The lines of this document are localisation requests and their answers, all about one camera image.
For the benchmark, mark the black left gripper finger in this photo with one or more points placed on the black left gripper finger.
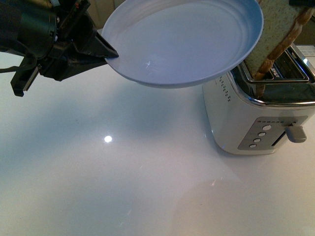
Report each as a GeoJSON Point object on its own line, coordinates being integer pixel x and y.
{"type": "Point", "coordinates": [75, 67]}
{"type": "Point", "coordinates": [101, 48]}

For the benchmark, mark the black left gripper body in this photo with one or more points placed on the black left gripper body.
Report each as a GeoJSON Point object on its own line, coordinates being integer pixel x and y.
{"type": "Point", "coordinates": [49, 33]}

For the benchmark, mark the white round plate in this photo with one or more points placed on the white round plate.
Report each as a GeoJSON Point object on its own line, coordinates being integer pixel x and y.
{"type": "Point", "coordinates": [181, 43]}

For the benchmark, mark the slice of brown bread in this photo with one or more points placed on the slice of brown bread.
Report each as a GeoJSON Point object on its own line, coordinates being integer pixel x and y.
{"type": "Point", "coordinates": [282, 25]}

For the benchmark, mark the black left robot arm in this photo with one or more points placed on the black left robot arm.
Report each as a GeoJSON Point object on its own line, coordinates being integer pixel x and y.
{"type": "Point", "coordinates": [8, 34]}

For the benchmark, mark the white chrome two-slot toaster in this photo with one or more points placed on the white chrome two-slot toaster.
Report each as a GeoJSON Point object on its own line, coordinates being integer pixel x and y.
{"type": "Point", "coordinates": [249, 117]}

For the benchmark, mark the black white info card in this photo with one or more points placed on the black white info card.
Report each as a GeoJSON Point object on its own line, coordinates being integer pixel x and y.
{"type": "Point", "coordinates": [307, 50]}

